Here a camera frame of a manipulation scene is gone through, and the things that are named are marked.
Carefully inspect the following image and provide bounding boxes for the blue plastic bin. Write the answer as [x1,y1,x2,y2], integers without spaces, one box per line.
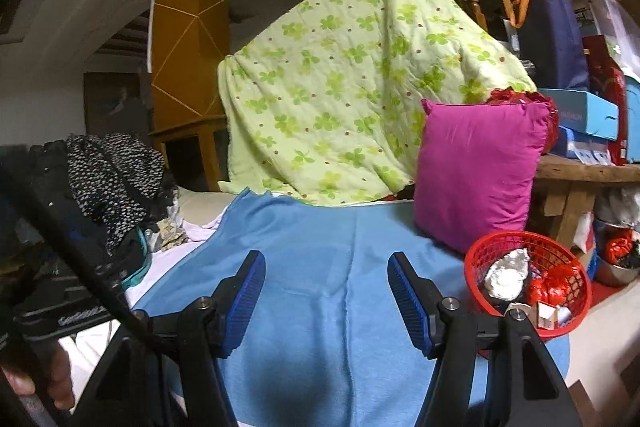
[620,74,640,164]

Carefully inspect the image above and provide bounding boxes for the beige floral cloth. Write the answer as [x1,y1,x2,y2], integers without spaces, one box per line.
[150,217,188,253]

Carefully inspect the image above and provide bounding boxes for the white cloth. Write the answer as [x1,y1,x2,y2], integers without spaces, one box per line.
[60,202,241,388]

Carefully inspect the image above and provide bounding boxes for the large knotted red plastic bag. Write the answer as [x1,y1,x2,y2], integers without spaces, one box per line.
[542,263,582,305]

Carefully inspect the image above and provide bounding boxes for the red shiny plastic bag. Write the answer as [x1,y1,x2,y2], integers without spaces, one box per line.
[487,88,561,148]

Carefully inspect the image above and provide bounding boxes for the wooden bench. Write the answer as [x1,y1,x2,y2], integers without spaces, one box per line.
[530,154,640,250]

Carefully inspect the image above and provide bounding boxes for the navy bag with orange handles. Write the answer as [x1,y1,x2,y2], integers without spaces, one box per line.
[510,0,591,92]

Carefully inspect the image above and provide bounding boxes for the red gift box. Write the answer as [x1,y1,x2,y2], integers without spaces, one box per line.
[582,34,630,166]

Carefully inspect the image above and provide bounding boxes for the magenta pillow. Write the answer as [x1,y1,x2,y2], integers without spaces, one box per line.
[414,98,553,255]

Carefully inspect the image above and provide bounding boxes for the red printed plastic bag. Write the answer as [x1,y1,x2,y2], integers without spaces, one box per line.
[607,229,638,263]

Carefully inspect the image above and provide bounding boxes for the red plastic mesh basket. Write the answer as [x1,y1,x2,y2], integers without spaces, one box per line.
[464,231,592,340]

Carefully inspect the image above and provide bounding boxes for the light blue shoe box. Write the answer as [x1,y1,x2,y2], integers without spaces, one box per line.
[537,88,620,142]

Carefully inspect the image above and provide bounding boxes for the blue blanket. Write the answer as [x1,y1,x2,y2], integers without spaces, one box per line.
[132,188,571,427]

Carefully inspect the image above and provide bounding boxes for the black plastic wrapper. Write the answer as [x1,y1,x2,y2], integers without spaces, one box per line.
[482,249,531,300]

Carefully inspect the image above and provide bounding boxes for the person's left hand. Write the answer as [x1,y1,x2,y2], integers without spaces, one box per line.
[0,346,77,412]

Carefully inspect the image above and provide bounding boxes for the clear plastic storage box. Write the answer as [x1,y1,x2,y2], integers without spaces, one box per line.
[565,0,640,78]

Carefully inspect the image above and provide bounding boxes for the small knotted red plastic bag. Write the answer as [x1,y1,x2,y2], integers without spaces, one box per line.
[527,278,551,307]

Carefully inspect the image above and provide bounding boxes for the blue box with white labels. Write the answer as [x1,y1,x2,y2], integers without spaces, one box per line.
[552,126,613,165]

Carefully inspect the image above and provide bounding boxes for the green clover print quilt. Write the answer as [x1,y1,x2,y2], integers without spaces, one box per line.
[217,0,538,208]

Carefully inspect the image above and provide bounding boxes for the metal basin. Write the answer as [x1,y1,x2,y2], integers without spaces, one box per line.
[594,252,640,289]

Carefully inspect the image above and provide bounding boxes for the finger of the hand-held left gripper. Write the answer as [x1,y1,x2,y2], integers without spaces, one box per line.
[0,164,166,358]

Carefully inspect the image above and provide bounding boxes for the black jacket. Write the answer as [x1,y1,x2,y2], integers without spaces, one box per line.
[0,142,151,308]

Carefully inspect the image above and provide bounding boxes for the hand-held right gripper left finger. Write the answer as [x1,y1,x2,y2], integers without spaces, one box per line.
[72,250,267,427]

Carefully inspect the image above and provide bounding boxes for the dark framed picture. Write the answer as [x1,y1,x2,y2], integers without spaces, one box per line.
[82,72,152,138]

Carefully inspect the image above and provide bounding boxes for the black white spotted garment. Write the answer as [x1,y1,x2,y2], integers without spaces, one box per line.
[67,133,173,253]

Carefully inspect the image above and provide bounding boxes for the cream pillow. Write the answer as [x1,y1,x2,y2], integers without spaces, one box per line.
[175,186,241,228]

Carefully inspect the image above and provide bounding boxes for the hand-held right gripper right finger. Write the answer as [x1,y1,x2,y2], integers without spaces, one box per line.
[387,251,576,427]

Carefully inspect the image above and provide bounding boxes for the yellow pillar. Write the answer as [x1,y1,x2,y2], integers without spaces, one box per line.
[149,0,236,122]

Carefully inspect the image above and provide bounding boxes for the white medicine box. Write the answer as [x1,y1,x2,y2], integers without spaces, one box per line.
[535,302,562,330]

